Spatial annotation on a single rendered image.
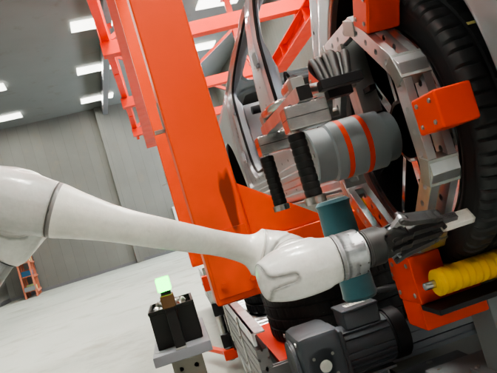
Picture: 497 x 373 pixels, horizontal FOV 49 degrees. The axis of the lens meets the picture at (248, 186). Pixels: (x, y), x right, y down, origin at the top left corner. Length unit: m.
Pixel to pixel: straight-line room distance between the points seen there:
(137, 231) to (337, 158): 0.49
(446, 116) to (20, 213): 0.74
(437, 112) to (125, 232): 0.59
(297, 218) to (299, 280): 0.74
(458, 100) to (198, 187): 0.90
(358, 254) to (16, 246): 0.65
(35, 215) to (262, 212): 0.89
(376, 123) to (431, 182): 0.25
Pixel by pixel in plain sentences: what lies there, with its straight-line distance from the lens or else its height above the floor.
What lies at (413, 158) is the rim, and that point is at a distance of 1.39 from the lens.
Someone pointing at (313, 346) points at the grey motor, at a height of 0.38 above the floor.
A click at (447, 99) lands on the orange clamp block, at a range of 1.03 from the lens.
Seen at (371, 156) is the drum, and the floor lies 0.81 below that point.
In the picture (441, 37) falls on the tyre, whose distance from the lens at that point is 1.13.
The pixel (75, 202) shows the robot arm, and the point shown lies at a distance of 0.99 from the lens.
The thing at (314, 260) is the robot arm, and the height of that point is 0.65.
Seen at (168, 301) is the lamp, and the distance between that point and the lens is 1.61.
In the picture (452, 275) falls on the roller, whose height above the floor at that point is 0.52.
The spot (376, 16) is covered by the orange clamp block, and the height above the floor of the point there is 1.08.
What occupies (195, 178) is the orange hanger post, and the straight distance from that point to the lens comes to 1.68.
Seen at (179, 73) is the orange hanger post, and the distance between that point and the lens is 1.74.
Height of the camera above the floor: 0.78
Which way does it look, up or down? 2 degrees up
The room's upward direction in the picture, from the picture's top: 17 degrees counter-clockwise
